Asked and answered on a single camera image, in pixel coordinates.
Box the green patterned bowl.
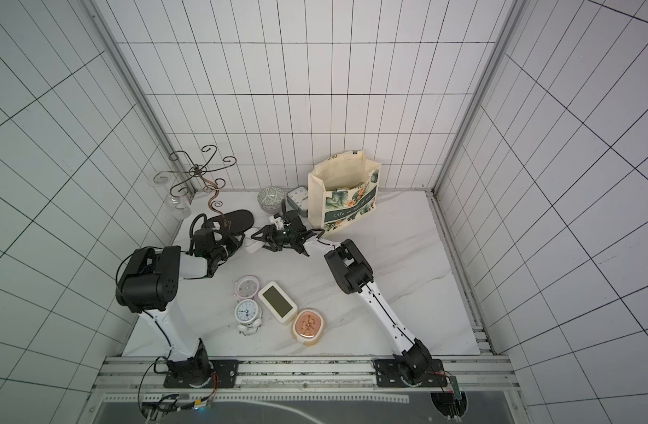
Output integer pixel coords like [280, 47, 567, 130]
[258, 185, 286, 215]

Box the green rectangular alarm clock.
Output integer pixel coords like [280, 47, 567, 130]
[286, 185, 309, 217]

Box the aluminium mounting rail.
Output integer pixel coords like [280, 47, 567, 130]
[92, 355, 521, 394]

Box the copper jewelry stand dark base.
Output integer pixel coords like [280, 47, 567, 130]
[160, 144, 255, 234]

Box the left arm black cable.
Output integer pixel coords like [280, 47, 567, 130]
[188, 213, 208, 250]

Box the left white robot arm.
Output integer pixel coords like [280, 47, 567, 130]
[115, 229, 244, 389]

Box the floral canvas tote bag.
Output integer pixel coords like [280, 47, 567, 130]
[308, 150, 381, 232]

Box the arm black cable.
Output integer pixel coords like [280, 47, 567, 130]
[280, 200, 325, 258]
[188, 213, 208, 250]

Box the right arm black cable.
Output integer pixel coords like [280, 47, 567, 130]
[280, 200, 325, 258]

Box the white twin-bell alarm clock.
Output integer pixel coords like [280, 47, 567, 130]
[235, 299, 262, 336]

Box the pink round alarm clock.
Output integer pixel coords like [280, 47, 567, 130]
[235, 275, 260, 301]

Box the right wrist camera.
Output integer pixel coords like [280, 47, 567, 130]
[270, 214, 284, 227]

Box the white square alarm clock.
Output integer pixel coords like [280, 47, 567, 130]
[243, 228, 265, 254]

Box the large white digital clock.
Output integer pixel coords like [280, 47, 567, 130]
[258, 281, 298, 324]

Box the clear wine glass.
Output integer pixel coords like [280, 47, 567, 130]
[148, 171, 191, 221]

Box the orange cream round clock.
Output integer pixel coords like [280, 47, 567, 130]
[291, 308, 326, 346]

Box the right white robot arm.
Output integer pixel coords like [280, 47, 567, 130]
[251, 224, 449, 390]

